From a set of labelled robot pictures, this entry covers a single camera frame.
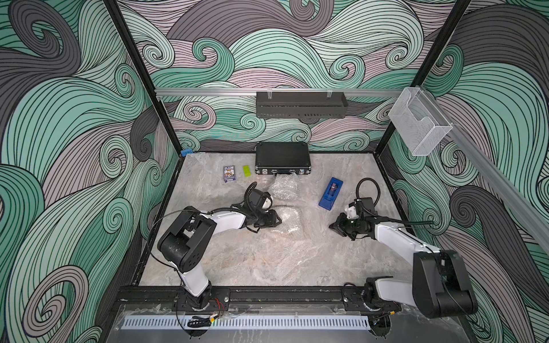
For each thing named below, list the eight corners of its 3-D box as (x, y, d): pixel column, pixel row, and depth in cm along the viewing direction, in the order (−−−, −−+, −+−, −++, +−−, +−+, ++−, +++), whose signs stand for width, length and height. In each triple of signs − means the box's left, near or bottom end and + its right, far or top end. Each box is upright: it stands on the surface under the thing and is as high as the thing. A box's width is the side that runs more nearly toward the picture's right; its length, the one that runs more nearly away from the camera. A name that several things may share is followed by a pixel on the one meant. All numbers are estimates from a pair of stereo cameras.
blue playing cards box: (224, 182, 110) (223, 180, 108) (223, 169, 116) (223, 166, 114) (236, 181, 110) (235, 178, 109) (234, 167, 117) (234, 164, 115)
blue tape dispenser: (318, 205, 100) (320, 198, 95) (329, 183, 108) (331, 176, 104) (330, 211, 98) (333, 204, 93) (340, 188, 106) (344, 181, 102)
